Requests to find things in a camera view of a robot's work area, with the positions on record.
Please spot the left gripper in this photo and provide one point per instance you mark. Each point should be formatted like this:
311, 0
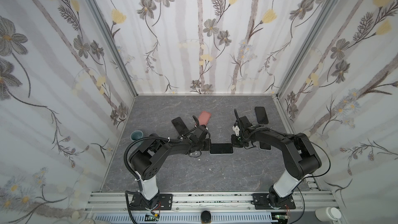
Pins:
208, 142

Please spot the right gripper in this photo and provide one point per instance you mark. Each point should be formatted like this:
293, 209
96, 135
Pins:
239, 127

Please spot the light blue case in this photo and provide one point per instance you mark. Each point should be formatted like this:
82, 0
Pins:
264, 146
221, 148

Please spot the pink phone case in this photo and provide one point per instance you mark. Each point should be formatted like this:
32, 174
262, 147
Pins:
204, 118

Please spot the black phone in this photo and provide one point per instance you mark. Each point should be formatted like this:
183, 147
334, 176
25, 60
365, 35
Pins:
180, 126

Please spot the black phone case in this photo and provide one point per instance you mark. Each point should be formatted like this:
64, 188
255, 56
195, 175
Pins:
261, 115

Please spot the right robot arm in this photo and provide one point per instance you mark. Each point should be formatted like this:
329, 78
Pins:
299, 155

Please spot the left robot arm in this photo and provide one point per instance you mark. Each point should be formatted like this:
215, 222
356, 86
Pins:
144, 158

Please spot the teal ceramic cup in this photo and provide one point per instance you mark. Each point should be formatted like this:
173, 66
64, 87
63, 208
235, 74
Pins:
136, 135

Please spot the black round knob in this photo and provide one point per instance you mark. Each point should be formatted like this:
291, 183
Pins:
205, 217

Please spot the white cylinder object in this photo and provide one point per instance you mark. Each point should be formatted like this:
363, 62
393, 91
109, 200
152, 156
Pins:
328, 214

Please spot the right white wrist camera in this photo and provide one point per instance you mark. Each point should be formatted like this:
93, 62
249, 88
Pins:
236, 130

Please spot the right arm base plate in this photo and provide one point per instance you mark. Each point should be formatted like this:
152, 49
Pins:
261, 200

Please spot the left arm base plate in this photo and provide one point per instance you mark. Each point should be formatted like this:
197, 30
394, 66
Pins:
162, 202

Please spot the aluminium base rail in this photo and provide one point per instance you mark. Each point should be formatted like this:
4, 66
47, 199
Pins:
225, 207

